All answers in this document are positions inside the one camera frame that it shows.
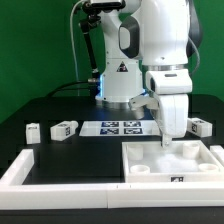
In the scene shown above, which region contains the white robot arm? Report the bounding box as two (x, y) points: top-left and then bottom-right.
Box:
(91, 0), (200, 147)

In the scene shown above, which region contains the white U-shaped obstacle fence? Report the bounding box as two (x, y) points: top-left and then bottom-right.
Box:
(0, 149), (224, 210)

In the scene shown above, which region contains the white square tabletop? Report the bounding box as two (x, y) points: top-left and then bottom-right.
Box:
(122, 140), (224, 183)

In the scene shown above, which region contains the white cable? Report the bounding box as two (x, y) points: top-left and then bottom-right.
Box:
(69, 0), (88, 84)

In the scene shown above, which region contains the white marker base plate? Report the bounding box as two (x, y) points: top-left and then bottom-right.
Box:
(80, 120), (160, 137)

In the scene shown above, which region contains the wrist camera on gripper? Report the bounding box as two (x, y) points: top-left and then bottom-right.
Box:
(129, 95), (158, 119)

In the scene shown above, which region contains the black cable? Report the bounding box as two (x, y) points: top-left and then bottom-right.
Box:
(46, 79), (101, 98)

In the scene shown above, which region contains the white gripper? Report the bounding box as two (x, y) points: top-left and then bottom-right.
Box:
(153, 94), (189, 148)

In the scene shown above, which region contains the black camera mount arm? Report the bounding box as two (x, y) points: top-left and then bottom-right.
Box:
(79, 0), (126, 82)

